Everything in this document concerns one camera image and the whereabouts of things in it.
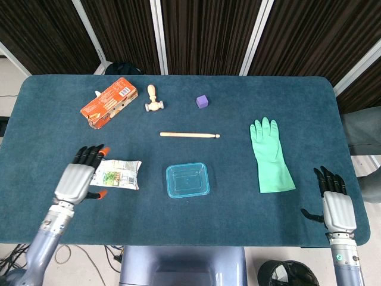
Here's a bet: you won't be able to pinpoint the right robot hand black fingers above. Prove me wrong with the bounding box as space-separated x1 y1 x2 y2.
301 166 357 235

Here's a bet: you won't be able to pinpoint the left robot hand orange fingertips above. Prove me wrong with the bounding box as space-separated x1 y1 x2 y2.
53 144 111 206

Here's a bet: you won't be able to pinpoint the clear blue-rimmed plastic container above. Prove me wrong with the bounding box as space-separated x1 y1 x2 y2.
165 162 211 199

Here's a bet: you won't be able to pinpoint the orange cardboard snack box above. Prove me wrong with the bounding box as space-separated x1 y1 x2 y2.
80 77 139 130

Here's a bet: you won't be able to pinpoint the white crumpled snack packet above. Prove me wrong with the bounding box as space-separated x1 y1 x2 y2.
89 159 143 191

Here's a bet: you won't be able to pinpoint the black mesh waste bin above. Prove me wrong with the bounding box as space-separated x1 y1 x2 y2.
257 260 320 286

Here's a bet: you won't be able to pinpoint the green rubber glove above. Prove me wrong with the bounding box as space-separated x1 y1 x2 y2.
249 117 296 194

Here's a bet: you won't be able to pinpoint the wooden roller stamp toy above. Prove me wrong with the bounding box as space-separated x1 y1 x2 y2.
145 84 165 113

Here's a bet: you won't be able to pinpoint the black bag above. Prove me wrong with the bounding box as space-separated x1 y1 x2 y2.
105 61 144 76

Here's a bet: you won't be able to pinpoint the teal table cloth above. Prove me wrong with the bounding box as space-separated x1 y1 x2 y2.
0 74 371 248

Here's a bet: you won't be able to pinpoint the wooden drumstick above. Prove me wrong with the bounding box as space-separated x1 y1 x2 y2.
160 132 221 139

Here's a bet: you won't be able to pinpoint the blue-grey robot torso base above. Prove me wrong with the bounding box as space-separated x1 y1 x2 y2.
118 245 248 286

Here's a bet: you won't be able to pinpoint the beige looped floor cable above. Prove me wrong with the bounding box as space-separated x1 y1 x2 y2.
54 244 73 265

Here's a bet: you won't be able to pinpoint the thin white floor cable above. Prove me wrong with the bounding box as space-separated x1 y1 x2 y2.
71 245 107 286

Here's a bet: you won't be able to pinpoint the black floor cable with plug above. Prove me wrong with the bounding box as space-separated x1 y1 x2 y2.
104 244 124 272

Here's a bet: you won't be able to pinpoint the black floor cable bundle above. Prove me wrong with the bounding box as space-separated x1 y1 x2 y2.
0 243 30 271

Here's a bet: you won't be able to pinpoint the white partition frame post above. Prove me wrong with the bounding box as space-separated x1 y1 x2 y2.
71 0 113 75
333 37 381 96
239 0 274 76
149 0 169 75
0 41 32 77

